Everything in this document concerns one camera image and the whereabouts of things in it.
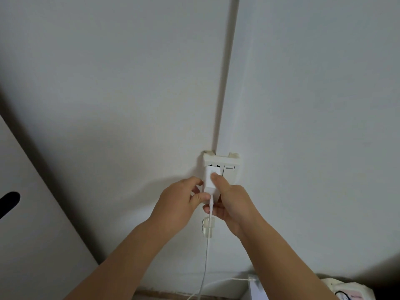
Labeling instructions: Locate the person's left hand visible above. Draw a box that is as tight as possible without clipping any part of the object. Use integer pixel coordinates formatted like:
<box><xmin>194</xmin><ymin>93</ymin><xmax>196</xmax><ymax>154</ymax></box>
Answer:
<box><xmin>147</xmin><ymin>176</ymin><xmax>211</xmax><ymax>236</ymax></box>

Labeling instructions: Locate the person's right hand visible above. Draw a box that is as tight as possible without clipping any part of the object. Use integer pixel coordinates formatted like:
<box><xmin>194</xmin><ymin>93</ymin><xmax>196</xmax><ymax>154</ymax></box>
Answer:
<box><xmin>202</xmin><ymin>172</ymin><xmax>266</xmax><ymax>239</ymax></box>

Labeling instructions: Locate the white charger plug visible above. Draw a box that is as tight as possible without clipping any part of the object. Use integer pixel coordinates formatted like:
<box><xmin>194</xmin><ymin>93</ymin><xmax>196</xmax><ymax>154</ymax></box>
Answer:
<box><xmin>203</xmin><ymin>165</ymin><xmax>223</xmax><ymax>197</ymax></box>

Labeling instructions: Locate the person's left forearm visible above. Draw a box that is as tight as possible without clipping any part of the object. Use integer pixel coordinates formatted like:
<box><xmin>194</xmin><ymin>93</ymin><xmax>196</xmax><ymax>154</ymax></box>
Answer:
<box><xmin>64</xmin><ymin>219</ymin><xmax>177</xmax><ymax>300</ymax></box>

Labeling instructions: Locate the person's right forearm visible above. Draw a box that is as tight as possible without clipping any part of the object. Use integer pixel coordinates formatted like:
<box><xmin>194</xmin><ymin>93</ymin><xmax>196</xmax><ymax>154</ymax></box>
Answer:
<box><xmin>238</xmin><ymin>217</ymin><xmax>339</xmax><ymax>300</ymax></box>

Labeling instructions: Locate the white appliance with pink label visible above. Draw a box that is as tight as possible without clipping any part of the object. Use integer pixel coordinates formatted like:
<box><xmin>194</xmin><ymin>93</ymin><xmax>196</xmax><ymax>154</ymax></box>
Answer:
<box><xmin>320</xmin><ymin>277</ymin><xmax>374</xmax><ymax>300</ymax></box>

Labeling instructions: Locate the white cabinet panel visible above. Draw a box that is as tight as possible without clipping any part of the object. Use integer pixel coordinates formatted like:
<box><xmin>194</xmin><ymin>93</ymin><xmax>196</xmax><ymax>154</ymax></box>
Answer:
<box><xmin>0</xmin><ymin>115</ymin><xmax>99</xmax><ymax>300</ymax></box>

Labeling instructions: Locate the white wall socket plate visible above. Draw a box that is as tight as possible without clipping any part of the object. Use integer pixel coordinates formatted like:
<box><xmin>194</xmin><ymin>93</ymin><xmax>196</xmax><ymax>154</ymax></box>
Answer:
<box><xmin>201</xmin><ymin>151</ymin><xmax>242</xmax><ymax>186</ymax></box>

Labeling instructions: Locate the white cable clip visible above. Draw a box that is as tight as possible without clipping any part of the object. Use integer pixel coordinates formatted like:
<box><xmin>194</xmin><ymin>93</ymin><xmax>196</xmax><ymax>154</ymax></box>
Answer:
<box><xmin>201</xmin><ymin>216</ymin><xmax>214</xmax><ymax>238</ymax></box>

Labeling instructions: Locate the white charging cable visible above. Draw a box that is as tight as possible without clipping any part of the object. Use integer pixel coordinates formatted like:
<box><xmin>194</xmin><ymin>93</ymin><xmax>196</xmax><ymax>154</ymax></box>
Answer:
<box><xmin>186</xmin><ymin>194</ymin><xmax>257</xmax><ymax>300</ymax></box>

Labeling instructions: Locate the white cable conduit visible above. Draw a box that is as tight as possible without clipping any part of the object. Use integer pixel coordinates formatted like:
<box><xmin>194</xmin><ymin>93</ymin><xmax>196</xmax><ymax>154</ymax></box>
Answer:
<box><xmin>212</xmin><ymin>0</ymin><xmax>240</xmax><ymax>153</ymax></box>

